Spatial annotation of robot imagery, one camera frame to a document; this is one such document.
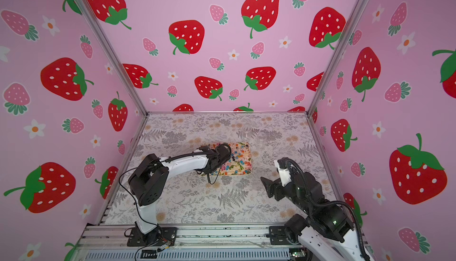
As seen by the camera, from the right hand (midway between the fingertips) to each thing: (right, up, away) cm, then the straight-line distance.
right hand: (269, 175), depth 67 cm
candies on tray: (-10, -1, +29) cm, 31 cm away
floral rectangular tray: (-10, -1, +29) cm, 31 cm away
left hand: (-34, +5, +23) cm, 41 cm away
